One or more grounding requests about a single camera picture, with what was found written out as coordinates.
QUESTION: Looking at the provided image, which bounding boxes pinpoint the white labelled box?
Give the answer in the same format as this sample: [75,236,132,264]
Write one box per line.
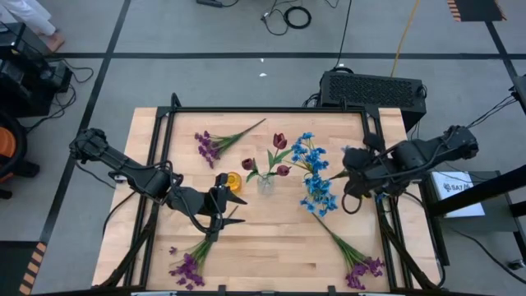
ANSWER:
[431,170,487,219]

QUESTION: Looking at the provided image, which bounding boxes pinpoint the grey side cart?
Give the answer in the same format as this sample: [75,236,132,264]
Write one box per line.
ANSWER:
[421,169,526,256]

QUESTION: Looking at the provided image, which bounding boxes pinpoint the black equipment cart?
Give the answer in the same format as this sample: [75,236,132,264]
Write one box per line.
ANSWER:
[0,21,75,119]

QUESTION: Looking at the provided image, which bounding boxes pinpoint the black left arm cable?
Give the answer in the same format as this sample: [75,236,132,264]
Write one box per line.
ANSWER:
[101,191,139,239]

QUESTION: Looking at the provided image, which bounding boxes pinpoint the yellow glass vase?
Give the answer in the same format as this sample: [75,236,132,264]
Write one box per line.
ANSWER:
[227,171,243,193]

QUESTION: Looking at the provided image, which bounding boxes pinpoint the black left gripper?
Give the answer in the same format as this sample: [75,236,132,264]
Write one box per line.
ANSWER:
[180,173,249,243]

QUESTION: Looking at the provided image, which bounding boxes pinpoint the purple artificial flower bunch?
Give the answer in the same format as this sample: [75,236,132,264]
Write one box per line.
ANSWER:
[311,213,386,291]
[194,118,267,169]
[167,205,240,292]

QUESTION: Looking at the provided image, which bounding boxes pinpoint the black computer case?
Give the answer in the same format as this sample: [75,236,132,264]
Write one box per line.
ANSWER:
[318,69,427,132]

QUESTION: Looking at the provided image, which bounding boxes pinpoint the black cable bundle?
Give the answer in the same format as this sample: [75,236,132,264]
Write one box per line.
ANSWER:
[466,95,518,129]

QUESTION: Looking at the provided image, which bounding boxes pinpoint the orange floor cable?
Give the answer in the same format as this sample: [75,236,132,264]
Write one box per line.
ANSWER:
[389,0,423,78]

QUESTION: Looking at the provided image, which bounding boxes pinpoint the black aluminium table frame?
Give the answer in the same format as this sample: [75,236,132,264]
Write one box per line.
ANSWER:
[95,92,447,296]

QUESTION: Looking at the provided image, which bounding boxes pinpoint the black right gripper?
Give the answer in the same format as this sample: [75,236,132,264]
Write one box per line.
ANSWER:
[341,132,398,199]

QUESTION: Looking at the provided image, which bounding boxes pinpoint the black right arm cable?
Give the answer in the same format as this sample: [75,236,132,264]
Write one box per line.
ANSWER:
[339,191,366,216]

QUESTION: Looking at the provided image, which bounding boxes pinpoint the black cable with white plug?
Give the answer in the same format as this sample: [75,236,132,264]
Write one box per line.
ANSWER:
[260,0,291,37]

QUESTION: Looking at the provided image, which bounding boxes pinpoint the person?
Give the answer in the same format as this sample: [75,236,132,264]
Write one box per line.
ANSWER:
[0,0,66,53]

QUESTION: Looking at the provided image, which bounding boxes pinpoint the black diagonal beam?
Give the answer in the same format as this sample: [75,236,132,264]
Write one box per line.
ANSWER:
[428,164,526,218]

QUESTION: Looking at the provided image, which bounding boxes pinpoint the black mat hazard-striped edge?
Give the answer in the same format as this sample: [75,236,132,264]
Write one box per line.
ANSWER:
[445,0,508,23]
[0,240,48,296]

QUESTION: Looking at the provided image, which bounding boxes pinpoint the coiled black cable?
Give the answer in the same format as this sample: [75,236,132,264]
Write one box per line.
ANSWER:
[283,5,312,30]

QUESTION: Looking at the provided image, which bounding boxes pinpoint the long black floor cable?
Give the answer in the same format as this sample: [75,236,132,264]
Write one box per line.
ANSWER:
[443,224,526,287]

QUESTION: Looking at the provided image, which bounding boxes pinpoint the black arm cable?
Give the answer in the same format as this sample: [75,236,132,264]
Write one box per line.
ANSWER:
[101,191,139,239]
[339,191,366,216]

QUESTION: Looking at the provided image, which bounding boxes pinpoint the clear glass vase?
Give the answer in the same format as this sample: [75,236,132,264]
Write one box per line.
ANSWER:
[256,172,275,196]

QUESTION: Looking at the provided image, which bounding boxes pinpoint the black and orange vacuum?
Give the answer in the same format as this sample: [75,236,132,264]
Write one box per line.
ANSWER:
[0,107,42,201]

